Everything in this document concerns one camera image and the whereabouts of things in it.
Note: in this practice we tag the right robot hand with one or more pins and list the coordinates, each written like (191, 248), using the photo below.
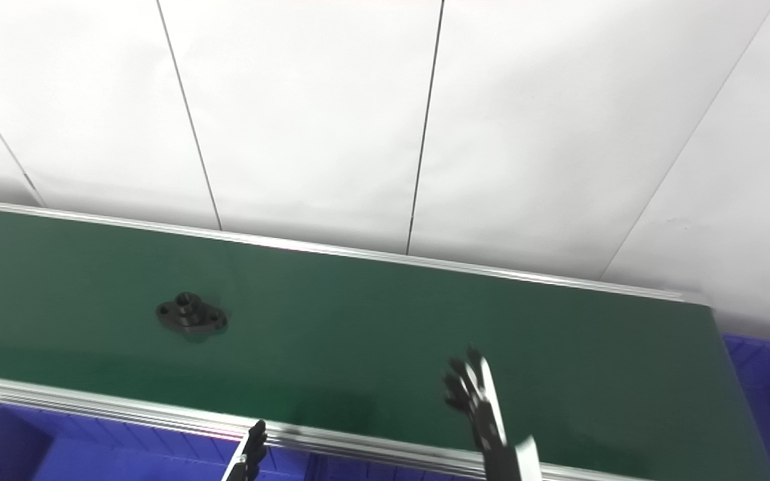
(488, 427)

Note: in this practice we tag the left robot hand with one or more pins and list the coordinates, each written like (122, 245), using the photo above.
(251, 454)

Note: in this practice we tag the black flange part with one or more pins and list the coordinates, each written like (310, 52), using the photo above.
(190, 314)

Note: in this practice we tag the green conveyor belt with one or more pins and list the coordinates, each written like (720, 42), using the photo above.
(124, 406)
(371, 334)

